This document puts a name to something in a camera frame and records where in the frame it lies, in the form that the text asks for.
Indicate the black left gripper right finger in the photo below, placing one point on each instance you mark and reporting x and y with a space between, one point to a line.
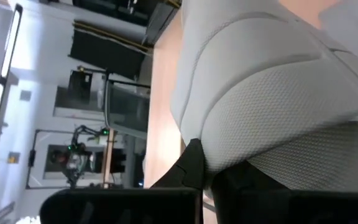
291 208

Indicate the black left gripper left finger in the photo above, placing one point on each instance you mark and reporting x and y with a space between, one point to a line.
120 205

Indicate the grey rubber slide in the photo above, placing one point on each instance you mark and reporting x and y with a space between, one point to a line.
275 109

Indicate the background robot station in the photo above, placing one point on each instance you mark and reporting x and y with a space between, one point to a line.
76 155

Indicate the grey office chair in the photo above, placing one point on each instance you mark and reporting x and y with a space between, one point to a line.
129 109

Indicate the black upright panel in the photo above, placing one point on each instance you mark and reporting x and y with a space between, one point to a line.
107 53

